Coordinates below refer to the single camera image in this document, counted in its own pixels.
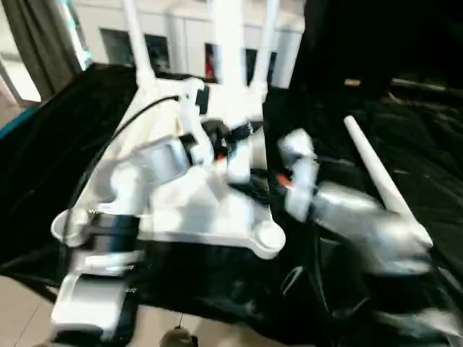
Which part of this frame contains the grey-brown curtain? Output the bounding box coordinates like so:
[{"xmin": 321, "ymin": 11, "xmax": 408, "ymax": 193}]
[{"xmin": 3, "ymin": 0, "xmax": 84, "ymax": 102}]

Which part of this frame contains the black plastic mat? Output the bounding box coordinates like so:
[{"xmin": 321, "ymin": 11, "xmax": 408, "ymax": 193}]
[{"xmin": 0, "ymin": 63, "xmax": 463, "ymax": 347}]

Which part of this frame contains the white glass-door cabinet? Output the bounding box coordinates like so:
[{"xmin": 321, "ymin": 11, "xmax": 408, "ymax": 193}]
[{"xmin": 72, "ymin": 0, "xmax": 305, "ymax": 87}]

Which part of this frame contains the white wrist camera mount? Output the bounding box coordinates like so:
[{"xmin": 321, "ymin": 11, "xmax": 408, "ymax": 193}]
[
  {"xmin": 277, "ymin": 128, "xmax": 320, "ymax": 222},
  {"xmin": 178, "ymin": 77, "xmax": 215, "ymax": 168}
]

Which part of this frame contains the light blue white panel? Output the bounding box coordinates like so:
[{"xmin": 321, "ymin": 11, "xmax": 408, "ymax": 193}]
[{"xmin": 63, "ymin": 0, "xmax": 91, "ymax": 70}]

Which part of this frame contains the teal edged board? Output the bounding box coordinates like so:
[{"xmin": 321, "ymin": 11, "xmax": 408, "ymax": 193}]
[{"xmin": 0, "ymin": 106, "xmax": 41, "ymax": 140}]

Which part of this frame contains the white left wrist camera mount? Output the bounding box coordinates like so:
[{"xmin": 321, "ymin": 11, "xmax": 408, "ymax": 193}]
[{"xmin": 178, "ymin": 77, "xmax": 215, "ymax": 168}]

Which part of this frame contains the large black box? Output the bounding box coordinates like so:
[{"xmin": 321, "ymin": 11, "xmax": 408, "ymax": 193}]
[{"xmin": 292, "ymin": 0, "xmax": 463, "ymax": 102}]

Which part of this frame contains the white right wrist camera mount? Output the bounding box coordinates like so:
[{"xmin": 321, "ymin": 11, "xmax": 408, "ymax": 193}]
[{"xmin": 277, "ymin": 128, "xmax": 320, "ymax": 222}]

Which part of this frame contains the dark rounded robot foot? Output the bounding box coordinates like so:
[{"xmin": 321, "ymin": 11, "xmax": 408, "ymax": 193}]
[{"xmin": 161, "ymin": 325, "xmax": 198, "ymax": 347}]

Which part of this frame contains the white plastic table leg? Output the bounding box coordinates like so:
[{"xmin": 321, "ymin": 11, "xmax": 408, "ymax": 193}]
[
  {"xmin": 254, "ymin": 0, "xmax": 281, "ymax": 92},
  {"xmin": 211, "ymin": 0, "xmax": 268, "ymax": 184},
  {"xmin": 343, "ymin": 115, "xmax": 433, "ymax": 247},
  {"xmin": 122, "ymin": 0, "xmax": 157, "ymax": 85}
]

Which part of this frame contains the white plastic table top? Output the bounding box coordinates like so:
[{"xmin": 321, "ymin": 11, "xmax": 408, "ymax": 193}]
[{"xmin": 50, "ymin": 75, "xmax": 287, "ymax": 260}]

